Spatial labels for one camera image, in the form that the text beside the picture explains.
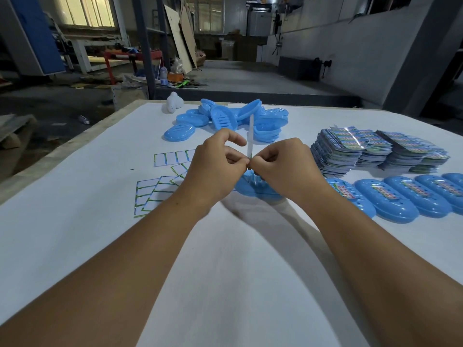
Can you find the clear water bottle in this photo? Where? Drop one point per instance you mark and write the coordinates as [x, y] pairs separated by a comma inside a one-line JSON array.
[[164, 76]]

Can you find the black wall plug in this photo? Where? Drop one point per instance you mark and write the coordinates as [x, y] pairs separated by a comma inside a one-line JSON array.
[[326, 65]]

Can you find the blue plastic box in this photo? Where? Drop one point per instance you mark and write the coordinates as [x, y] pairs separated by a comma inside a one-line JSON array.
[[430, 207], [448, 198], [454, 178], [398, 213], [249, 189], [363, 209]]

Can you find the green-edged sticker sheet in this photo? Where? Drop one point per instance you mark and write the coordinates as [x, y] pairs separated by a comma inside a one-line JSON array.
[[170, 158], [250, 133]]

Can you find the orange box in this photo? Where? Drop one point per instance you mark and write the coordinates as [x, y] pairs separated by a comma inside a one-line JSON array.
[[175, 78]]

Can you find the white plastic bag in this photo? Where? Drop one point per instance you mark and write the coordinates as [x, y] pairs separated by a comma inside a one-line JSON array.
[[177, 66]]

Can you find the brown leaning board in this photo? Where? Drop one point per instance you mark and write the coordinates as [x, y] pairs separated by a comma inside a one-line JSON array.
[[189, 36]]

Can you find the person's left hand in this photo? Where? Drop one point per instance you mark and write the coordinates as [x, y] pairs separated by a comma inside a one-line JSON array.
[[213, 173]]

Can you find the pale leaning plywood board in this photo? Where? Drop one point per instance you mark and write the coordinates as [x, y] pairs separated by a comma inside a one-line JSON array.
[[179, 41]]

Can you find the wide window with grid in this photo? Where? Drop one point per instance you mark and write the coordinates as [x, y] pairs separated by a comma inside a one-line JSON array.
[[209, 14]]

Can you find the thick dark steel post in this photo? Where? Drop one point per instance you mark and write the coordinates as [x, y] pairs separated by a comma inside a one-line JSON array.
[[144, 50]]

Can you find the fanned backing sheets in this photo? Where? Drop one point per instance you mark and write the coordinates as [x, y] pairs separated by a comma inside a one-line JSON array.
[[179, 171]]

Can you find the black box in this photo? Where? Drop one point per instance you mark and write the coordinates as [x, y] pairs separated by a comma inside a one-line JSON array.
[[299, 69]]

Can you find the silver machine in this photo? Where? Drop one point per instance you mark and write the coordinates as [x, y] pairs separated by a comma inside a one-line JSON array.
[[261, 23]]

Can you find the grey slanted pillar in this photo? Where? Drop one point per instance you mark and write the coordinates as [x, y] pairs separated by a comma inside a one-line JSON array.
[[419, 61]]

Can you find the thin dark steel post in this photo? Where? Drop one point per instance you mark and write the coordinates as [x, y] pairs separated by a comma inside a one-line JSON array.
[[163, 32]]

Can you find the large bright window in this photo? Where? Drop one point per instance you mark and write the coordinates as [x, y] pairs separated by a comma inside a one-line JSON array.
[[85, 10]]

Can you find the wicker basket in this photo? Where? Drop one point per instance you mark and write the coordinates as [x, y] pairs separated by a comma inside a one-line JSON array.
[[200, 58]]

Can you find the pale wooden crate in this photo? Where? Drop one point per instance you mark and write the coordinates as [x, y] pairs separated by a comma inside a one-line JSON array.
[[129, 99]]

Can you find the wooden pallet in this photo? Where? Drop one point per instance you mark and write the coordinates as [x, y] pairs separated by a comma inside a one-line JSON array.
[[14, 128]]

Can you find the red metal table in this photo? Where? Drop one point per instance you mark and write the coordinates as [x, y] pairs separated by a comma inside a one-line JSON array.
[[120, 55]]

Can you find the small white plastic figure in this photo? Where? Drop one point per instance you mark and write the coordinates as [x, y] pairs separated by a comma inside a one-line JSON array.
[[174, 101]]

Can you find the person's right hand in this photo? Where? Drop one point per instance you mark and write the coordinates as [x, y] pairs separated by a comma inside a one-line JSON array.
[[289, 169]]

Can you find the blue and white machine cabinet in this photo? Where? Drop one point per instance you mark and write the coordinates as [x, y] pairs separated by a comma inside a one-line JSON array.
[[39, 36]]

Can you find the white metal workbench frame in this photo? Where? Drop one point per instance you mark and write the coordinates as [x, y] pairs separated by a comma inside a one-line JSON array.
[[81, 54]]

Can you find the pile of blue soap dishes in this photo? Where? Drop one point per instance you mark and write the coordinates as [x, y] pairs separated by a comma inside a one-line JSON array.
[[224, 119]]

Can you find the person's right forearm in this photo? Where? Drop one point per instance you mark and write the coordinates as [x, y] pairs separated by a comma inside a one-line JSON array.
[[387, 271]]

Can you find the green tool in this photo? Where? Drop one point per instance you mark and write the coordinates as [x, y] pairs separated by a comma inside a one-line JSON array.
[[182, 83]]

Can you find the person's left forearm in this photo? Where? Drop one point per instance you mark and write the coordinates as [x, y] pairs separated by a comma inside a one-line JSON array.
[[101, 278]]

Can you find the plastic bottle on floor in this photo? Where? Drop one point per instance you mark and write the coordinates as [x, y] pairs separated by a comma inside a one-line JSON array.
[[84, 119]]

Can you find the stacks of colourful sticker sheets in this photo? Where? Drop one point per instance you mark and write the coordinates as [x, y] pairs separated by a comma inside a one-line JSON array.
[[336, 151]]

